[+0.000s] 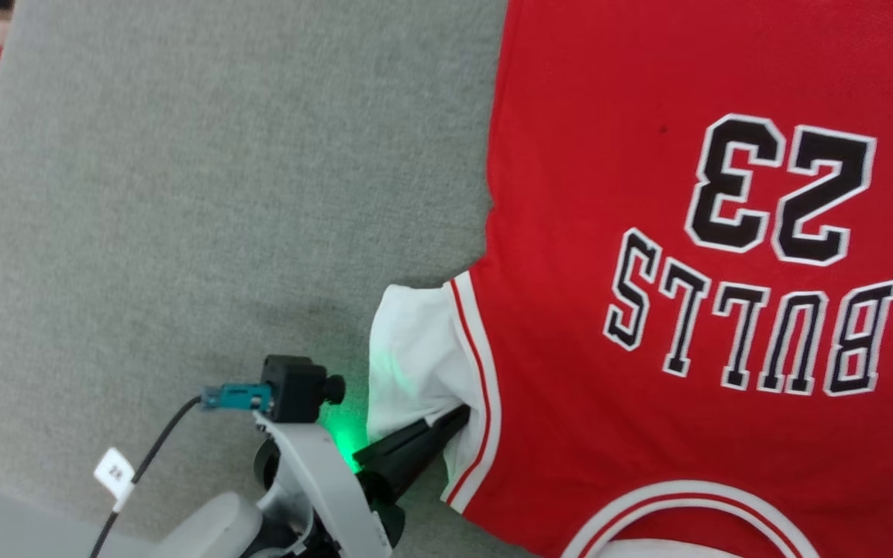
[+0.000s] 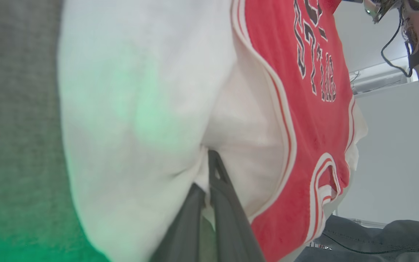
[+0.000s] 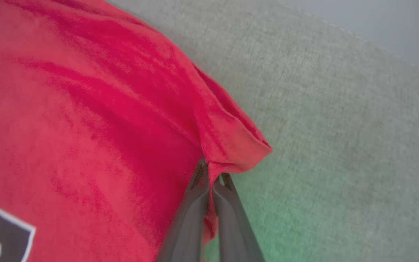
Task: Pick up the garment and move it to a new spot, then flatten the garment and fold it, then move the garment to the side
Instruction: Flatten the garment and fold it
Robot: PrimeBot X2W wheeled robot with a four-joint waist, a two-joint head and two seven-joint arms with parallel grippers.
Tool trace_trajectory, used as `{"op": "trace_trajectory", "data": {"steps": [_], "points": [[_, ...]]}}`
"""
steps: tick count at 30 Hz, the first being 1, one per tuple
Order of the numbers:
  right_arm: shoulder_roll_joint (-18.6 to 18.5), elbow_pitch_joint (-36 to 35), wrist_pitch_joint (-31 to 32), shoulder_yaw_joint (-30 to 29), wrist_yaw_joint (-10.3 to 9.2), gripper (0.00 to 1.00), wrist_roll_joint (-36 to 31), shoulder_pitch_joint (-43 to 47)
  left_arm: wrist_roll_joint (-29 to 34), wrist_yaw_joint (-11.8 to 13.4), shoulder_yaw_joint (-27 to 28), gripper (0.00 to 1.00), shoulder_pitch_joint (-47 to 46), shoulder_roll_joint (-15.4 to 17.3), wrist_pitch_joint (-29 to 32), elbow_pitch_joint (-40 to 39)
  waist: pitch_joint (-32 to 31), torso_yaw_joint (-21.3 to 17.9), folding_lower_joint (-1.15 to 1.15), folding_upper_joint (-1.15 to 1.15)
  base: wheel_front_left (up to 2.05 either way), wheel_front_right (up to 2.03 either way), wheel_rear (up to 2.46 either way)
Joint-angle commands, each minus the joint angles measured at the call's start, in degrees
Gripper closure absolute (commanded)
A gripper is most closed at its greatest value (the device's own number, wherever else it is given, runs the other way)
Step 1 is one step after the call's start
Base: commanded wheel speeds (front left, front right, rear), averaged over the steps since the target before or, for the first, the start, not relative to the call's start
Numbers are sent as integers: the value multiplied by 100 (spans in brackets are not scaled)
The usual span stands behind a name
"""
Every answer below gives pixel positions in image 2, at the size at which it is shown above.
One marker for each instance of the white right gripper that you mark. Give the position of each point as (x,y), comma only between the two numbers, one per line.
(378,7)

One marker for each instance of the dark grey fabric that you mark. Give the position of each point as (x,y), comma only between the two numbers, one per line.
(395,236)

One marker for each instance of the white wall trunking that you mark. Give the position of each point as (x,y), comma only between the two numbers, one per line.
(376,80)

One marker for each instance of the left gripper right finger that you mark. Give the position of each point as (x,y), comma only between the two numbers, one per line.
(233,225)

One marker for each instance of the red and white basketball jersey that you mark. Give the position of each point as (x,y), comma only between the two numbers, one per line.
(151,109)

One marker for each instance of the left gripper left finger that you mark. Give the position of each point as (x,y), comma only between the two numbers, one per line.
(184,233)

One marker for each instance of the grey fabric sofa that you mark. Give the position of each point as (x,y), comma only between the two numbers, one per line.
(16,127)

